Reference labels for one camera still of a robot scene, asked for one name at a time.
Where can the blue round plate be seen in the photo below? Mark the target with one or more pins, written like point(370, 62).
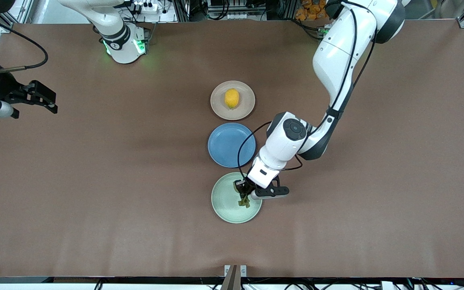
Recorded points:
point(224, 145)

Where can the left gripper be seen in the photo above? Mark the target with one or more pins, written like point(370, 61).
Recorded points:
point(245, 188)

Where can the bag of orange items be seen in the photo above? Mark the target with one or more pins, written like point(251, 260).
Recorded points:
point(308, 12)

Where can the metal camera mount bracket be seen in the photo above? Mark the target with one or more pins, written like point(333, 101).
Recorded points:
point(232, 280)

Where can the green lettuce leaf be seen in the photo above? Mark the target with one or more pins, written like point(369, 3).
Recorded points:
point(244, 203)

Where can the yellow lemon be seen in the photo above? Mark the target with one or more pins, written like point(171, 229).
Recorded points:
point(232, 98)

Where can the brown table cover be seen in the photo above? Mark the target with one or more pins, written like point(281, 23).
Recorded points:
point(95, 221)

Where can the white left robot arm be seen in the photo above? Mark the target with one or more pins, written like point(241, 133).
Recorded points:
point(336, 60)

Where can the pale beige round plate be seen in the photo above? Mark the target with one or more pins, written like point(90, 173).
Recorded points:
point(220, 102)

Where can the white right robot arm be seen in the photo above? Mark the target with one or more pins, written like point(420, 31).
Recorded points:
point(121, 44)

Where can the white power strip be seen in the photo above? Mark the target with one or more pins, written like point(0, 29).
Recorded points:
point(147, 7)

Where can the pale green round plate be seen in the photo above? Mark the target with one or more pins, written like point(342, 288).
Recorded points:
point(224, 201)

